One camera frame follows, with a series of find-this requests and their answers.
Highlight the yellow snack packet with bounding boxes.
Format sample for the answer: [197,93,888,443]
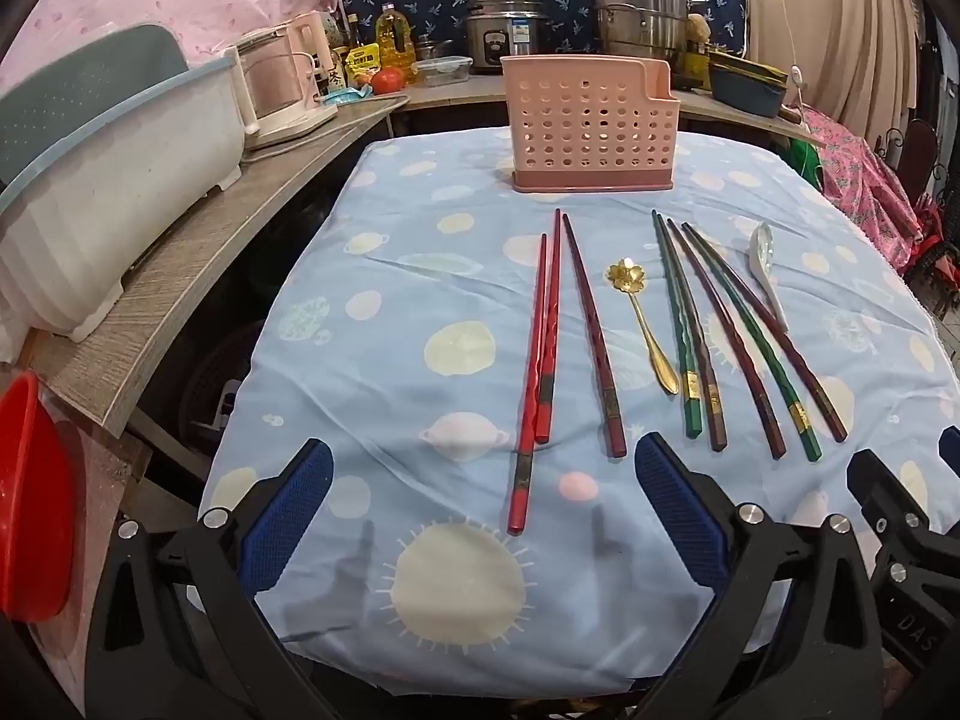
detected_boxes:
[343,45,382,87]

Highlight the wooden counter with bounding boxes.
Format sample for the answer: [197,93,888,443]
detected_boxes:
[30,79,826,436]

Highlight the pink electric appliance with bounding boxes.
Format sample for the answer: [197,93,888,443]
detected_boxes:
[225,11,340,151]

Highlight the green chopstick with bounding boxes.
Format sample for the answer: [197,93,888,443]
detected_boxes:
[681,223,823,463]
[651,210,702,440]

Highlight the beige curtain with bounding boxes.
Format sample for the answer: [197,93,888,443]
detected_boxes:
[739,0,931,143]

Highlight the long red chopstick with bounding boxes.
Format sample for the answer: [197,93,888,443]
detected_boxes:
[506,234,550,535]

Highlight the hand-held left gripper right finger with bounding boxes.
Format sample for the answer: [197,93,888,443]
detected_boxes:
[634,431,886,720]

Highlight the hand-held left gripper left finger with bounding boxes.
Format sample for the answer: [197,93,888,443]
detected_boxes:
[82,436,353,720]

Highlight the yellow bear-shaped bottle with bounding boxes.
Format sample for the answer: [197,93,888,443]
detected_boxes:
[682,13,713,87]

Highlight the pink perforated utensil basket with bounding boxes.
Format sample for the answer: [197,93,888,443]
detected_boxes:
[500,54,682,192]

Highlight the dark sauce bottle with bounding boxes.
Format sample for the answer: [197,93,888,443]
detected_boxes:
[322,11,361,91]

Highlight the clear plastic container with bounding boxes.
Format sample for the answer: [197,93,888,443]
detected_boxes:
[411,56,473,87]

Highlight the stainless steel steamer pot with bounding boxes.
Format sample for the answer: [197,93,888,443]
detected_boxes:
[591,0,689,72]

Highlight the yellow oil bottle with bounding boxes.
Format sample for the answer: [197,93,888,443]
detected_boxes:
[373,4,417,72]

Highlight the red plastic basin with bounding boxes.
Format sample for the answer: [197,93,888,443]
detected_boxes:
[0,371,76,623]

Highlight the white ceramic spoon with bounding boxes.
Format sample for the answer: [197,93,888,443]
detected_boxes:
[748,222,790,332]

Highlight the silver rice cooker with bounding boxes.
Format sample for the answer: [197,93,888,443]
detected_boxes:
[466,0,547,76]

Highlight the gold flower spoon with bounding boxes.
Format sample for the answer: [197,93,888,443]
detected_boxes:
[604,256,680,396]

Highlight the blue casserole pot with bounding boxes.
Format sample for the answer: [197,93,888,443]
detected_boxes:
[709,52,790,119]

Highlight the hanging clothes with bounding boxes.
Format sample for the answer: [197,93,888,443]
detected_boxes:
[919,7,960,256]

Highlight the dark red chopstick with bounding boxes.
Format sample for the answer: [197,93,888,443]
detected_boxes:
[686,229,848,443]
[667,220,787,461]
[561,214,628,460]

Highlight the pink floral cloth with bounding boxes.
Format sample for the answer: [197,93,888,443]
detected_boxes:
[814,109,923,278]

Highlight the dark metal chair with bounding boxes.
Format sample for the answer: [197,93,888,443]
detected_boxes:
[877,120,946,196]

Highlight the grey-green perforated lid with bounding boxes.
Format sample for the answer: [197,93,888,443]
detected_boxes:
[0,22,188,188]

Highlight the brown chopstick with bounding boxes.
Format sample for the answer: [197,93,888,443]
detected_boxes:
[657,214,728,453]

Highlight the light blue printed tablecloth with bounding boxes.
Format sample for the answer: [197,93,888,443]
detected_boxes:
[199,124,960,698]

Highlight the white plastic tub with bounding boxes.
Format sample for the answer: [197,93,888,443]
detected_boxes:
[0,60,248,338]

